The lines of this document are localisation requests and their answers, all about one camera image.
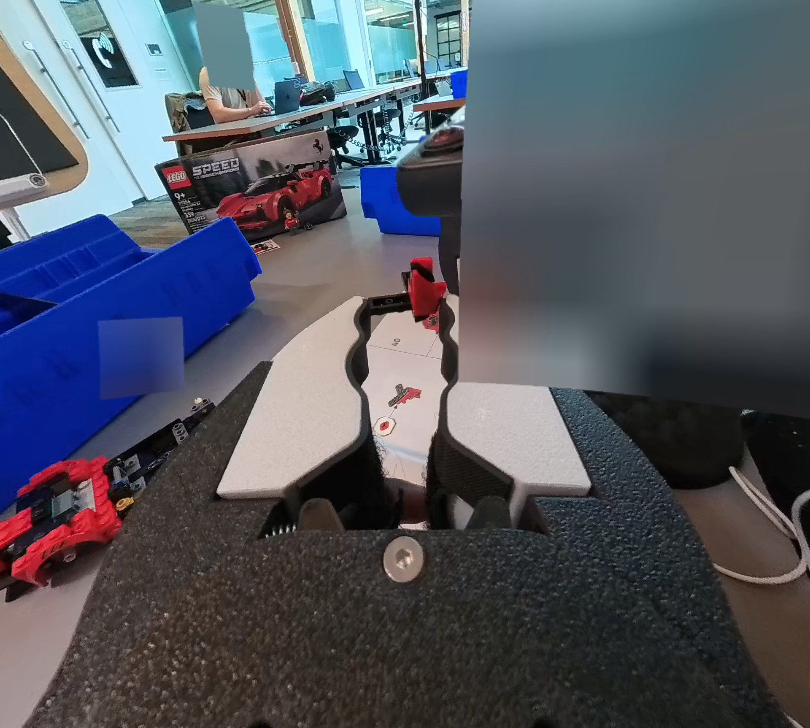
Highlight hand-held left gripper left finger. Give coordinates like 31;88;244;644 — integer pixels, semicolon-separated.
216;296;381;501

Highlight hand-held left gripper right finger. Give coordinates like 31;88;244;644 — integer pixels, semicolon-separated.
429;296;592;502

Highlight small red lego subassembly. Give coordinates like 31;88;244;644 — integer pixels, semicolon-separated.
407;257;448;322

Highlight blue plastic bin with divider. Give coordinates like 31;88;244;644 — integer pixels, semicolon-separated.
0;214;263;517

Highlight lego instruction booklet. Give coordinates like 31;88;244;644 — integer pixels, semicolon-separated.
364;310;459;491

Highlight lego set box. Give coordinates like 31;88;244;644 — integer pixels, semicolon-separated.
155;130;348;243

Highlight partly built lego car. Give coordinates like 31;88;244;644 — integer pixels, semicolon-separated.
0;397;217;604

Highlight blue plastic storage bin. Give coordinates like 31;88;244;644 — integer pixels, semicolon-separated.
359;165;442;237

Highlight long office desk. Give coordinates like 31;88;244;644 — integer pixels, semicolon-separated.
162;84;424;172

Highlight chair with draped jacket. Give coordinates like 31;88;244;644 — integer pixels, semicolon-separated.
166;92;216;138

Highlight white door with phone sign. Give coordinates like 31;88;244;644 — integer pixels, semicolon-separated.
47;0;165;203

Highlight white divider clamp bar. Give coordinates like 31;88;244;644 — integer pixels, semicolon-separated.
0;111;48;210

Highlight black desk divider panel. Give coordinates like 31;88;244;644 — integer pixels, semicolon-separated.
0;38;89;197

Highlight white cable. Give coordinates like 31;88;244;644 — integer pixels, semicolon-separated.
712;465;810;585

